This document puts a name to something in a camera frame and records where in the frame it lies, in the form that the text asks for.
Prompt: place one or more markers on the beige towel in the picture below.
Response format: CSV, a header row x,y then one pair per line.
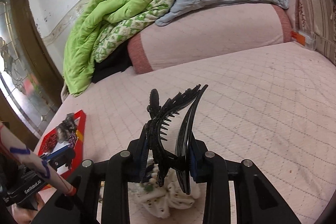
x,y
65,91

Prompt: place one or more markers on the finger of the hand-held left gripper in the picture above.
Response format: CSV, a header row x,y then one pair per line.
x,y
67,158
55,154

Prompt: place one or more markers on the wooden door with leaded glass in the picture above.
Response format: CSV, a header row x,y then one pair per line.
x,y
29,56

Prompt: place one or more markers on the black cloth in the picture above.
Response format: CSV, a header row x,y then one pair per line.
x,y
113,64

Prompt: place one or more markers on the white cherry print scrunchie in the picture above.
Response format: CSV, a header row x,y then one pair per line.
x,y
176,200

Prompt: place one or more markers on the striped cushion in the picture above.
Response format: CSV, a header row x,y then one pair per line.
x,y
317,16

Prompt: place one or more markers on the white paper tube blue marks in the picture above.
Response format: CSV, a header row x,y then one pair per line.
x,y
31,158

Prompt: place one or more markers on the clear package with orange label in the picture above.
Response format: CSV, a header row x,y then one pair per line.
x,y
299,37

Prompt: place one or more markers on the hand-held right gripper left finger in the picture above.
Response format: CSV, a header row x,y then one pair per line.
x,y
143,154

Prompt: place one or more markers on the red polka dot scrunchie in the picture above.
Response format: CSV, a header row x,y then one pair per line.
x,y
50,142

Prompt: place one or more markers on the grey organza scrunchie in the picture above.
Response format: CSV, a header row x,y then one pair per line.
x,y
64,130

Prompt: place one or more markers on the pink folded blanket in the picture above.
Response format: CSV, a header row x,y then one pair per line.
x,y
210,37

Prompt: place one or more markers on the black hair claw clip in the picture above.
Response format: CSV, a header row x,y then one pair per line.
x,y
160,119

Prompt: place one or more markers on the person's left hand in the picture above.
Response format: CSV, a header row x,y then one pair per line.
x,y
26,214

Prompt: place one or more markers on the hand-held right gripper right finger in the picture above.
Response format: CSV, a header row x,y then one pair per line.
x,y
193,164

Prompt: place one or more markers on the red cardboard box tray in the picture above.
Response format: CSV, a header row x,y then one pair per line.
x,y
81,129

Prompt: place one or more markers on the green quilt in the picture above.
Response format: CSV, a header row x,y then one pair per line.
x,y
86,37

